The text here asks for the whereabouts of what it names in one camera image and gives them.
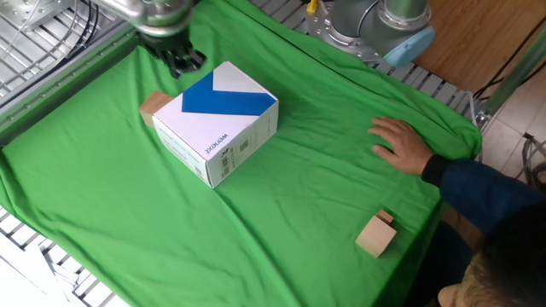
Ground person's head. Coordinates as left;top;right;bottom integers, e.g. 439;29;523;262
437;204;546;307

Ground brown wooden cube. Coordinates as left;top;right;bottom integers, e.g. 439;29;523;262
138;90;175;129

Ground green cloth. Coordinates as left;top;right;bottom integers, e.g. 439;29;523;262
0;0;483;307

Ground person's right hand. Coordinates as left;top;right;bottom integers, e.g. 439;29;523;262
367;116;435;177

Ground grey floor cables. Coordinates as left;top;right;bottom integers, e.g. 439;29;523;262
514;131;546;188

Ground pale wooden cube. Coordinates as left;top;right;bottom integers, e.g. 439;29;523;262
354;215;398;259

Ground silver perforated metal plate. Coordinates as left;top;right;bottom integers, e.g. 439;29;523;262
0;0;78;33

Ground grey table side rail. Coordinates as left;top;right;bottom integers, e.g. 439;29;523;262
0;20;142;146

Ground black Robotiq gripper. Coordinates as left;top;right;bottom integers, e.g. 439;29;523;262
138;32;208;80

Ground white paper sheets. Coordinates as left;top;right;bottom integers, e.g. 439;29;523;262
0;229;82;307

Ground person's torso and legs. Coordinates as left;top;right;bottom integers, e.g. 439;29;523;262
404;221;474;307

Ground white blue cardboard box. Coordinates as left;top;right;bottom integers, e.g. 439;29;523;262
151;61;280;189

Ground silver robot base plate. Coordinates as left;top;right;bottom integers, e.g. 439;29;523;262
306;3;385;65

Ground black cable bundle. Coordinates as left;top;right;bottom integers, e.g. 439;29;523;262
63;0;100;61

